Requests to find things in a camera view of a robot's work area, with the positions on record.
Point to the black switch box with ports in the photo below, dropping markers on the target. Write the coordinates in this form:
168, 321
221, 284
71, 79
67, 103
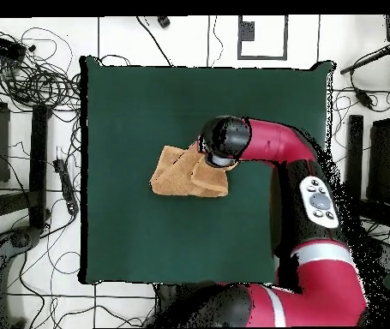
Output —
2, 46

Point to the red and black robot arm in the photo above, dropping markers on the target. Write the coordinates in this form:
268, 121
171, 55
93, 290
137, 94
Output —
318, 274

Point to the black metal stand frame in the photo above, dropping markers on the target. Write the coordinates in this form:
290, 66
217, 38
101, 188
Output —
38, 154
355, 147

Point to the black tripod rod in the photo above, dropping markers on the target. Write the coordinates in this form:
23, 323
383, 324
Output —
369, 59

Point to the dark green tablecloth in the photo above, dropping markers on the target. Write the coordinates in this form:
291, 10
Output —
129, 102

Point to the black power adapter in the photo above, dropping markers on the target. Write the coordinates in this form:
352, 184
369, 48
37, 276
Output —
364, 98

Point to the black power strip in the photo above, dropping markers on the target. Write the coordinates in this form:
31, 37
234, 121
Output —
66, 185

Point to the tan terry towel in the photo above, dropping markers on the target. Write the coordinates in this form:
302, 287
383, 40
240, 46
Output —
177, 178

